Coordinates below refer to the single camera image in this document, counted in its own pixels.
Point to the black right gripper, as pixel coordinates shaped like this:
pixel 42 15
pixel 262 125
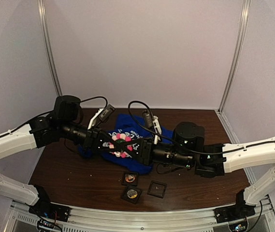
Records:
pixel 146 152

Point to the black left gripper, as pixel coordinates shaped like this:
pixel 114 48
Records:
pixel 92 139

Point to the pink flower plush brooch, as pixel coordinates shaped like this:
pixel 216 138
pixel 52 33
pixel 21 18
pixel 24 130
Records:
pixel 120 138

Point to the blue printed t-shirt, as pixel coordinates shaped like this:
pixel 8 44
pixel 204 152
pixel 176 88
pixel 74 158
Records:
pixel 125 124

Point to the small round badge brooch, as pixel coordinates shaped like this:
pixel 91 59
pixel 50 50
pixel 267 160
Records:
pixel 132 194

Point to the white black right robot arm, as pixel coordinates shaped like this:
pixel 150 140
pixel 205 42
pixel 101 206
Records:
pixel 187 150

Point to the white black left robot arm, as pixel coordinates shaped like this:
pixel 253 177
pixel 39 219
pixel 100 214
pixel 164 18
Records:
pixel 50 127

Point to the black display box upper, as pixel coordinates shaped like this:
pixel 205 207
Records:
pixel 135 183

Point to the black display box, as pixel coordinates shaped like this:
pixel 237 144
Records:
pixel 133 201
pixel 157 189
pixel 135 183

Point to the black display box right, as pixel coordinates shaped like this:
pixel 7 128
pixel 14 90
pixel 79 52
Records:
pixel 157 189

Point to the black display box lower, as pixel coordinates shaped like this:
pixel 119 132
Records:
pixel 133 201

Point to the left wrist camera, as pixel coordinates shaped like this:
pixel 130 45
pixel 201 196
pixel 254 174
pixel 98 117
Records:
pixel 101 116

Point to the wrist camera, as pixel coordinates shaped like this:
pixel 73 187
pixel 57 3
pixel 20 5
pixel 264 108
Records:
pixel 152 123
pixel 101 116

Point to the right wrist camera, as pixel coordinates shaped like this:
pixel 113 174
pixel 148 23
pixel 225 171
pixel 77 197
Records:
pixel 152 123

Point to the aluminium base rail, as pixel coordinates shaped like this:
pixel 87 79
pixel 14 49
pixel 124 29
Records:
pixel 95 220

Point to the left aluminium frame post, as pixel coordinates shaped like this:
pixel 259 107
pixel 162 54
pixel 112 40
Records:
pixel 48 47

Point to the aluminium frame post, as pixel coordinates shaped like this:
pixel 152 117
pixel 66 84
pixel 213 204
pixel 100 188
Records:
pixel 48 47
pixel 237 52

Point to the right aluminium frame post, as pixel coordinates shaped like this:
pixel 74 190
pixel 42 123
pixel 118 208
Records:
pixel 237 52

